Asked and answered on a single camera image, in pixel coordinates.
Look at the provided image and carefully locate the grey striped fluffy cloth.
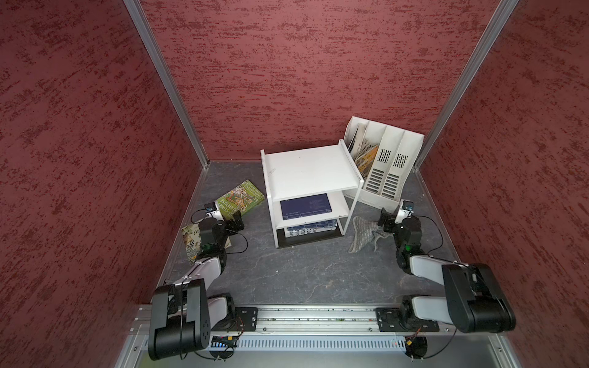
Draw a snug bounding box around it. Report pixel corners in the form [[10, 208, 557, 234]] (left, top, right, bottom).
[[348, 216, 392, 254]]

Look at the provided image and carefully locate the white three-tier bookshelf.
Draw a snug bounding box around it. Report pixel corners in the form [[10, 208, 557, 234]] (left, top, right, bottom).
[[261, 140, 364, 248]]

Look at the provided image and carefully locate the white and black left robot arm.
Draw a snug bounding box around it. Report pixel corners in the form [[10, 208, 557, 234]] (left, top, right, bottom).
[[148, 211, 245, 360]]

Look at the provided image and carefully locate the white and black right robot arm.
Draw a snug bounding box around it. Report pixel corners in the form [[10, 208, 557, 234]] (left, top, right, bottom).
[[377, 208, 516, 334]]

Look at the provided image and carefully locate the green treehouse paperback book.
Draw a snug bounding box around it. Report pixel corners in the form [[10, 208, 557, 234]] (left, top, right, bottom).
[[215, 179, 265, 220]]

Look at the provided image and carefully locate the illustrated children's picture book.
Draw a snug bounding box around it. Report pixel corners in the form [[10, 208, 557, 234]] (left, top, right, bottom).
[[182, 219, 229, 264]]

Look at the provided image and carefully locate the navy blue book middle shelf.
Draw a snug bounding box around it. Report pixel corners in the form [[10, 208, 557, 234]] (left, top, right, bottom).
[[280, 193, 332, 220]]

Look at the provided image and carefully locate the yellow illustrated book in holder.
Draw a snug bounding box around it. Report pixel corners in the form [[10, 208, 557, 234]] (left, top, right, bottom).
[[354, 145, 379, 179]]

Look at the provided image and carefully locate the white perforated magazine file holder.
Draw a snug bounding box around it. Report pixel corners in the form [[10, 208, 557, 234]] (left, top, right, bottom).
[[344, 117, 424, 212]]

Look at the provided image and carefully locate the white blue magazine in holder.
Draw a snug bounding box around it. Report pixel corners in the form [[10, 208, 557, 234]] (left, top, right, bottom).
[[346, 119, 368, 159]]

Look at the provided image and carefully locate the white ventilation grille strip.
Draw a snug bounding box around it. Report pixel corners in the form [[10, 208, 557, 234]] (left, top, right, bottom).
[[229, 336, 406, 353]]

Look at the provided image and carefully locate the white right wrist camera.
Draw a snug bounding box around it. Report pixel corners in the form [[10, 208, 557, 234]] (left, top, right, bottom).
[[394, 199, 414, 224]]

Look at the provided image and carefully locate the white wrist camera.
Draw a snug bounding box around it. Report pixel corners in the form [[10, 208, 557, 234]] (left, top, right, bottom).
[[394, 199, 414, 224], [203, 202, 225, 221]]

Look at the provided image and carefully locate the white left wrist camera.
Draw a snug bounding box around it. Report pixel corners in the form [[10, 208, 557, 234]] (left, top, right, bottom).
[[203, 202, 225, 221]]

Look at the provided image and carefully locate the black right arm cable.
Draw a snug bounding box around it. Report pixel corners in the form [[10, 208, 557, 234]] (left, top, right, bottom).
[[404, 215, 459, 360]]

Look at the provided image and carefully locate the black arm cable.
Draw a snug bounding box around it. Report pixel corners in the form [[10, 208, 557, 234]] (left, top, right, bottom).
[[176, 209, 249, 362], [404, 215, 459, 360]]

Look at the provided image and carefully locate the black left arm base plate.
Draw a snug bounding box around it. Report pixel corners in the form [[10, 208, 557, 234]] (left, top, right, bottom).
[[212, 307, 259, 333]]

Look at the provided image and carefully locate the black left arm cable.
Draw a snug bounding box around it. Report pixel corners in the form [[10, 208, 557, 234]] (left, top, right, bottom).
[[176, 209, 249, 362]]

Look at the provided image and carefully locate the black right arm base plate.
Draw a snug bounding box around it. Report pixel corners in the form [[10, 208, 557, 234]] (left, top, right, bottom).
[[374, 308, 440, 333]]

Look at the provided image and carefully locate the aluminium mounting rail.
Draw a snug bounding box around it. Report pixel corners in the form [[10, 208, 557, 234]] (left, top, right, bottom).
[[133, 303, 502, 336]]

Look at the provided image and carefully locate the right aluminium corner post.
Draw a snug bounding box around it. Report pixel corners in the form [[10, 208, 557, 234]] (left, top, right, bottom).
[[415, 0, 518, 171]]

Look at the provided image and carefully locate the aluminium corner post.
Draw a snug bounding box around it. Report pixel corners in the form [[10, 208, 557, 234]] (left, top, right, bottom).
[[415, 0, 518, 171], [124, 0, 210, 169]]

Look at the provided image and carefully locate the left aluminium corner post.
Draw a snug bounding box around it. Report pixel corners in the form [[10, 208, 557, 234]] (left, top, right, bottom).
[[124, 0, 210, 169]]

